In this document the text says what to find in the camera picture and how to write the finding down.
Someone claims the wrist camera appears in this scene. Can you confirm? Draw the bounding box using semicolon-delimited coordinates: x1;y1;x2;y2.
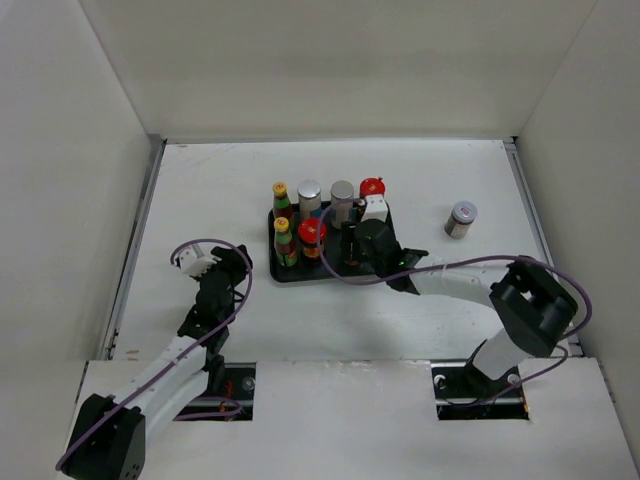
175;244;216;278
360;194;389;223

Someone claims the black tray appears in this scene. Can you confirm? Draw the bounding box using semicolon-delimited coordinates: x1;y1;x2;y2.
268;200;374;283

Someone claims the red lid sauce jar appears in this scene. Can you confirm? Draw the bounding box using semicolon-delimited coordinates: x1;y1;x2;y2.
359;177;386;199
298;217;327;263

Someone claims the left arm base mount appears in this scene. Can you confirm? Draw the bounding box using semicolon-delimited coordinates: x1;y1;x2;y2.
176;363;257;422

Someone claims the silver lid blue label jar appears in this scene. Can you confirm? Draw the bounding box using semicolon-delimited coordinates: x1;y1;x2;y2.
297;179;322;221

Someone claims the silver lid white granule jar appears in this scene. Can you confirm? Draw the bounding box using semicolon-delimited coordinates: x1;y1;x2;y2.
330;180;354;230

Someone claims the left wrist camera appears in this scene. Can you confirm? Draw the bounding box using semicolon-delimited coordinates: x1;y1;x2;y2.
175;244;216;278

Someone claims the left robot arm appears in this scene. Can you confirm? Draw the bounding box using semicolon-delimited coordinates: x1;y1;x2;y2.
55;240;253;479

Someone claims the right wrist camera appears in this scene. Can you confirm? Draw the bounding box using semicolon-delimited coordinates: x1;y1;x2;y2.
360;194;389;223

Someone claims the white lid dark spice jar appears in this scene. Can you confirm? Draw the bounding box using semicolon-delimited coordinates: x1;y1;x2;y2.
444;200;478;239

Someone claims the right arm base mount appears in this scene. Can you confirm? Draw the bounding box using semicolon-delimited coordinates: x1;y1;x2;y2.
431;360;529;421

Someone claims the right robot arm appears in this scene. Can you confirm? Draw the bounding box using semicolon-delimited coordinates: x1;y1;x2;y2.
354;219;578;396

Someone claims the yellow cap sauce bottle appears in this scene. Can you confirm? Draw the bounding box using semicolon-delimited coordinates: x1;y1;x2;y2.
272;182;294;221
273;217;297;268

